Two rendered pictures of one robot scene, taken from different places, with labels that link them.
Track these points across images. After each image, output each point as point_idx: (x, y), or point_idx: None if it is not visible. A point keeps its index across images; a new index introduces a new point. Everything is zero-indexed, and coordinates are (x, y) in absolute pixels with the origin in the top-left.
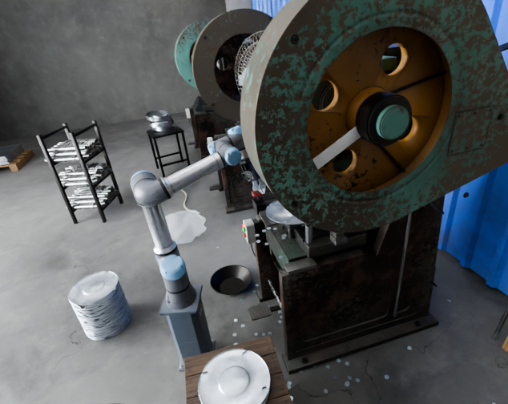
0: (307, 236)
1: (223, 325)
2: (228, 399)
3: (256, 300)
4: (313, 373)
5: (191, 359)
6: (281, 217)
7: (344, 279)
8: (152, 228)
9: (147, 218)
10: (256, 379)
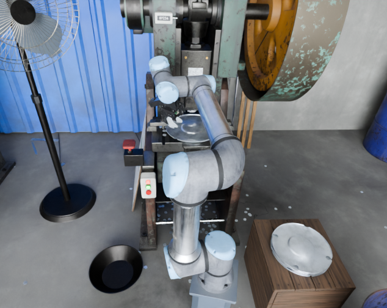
0: None
1: (174, 291)
2: (316, 252)
3: (152, 252)
4: (240, 230)
5: (276, 283)
6: (204, 135)
7: None
8: (198, 227)
9: (198, 217)
10: (298, 231)
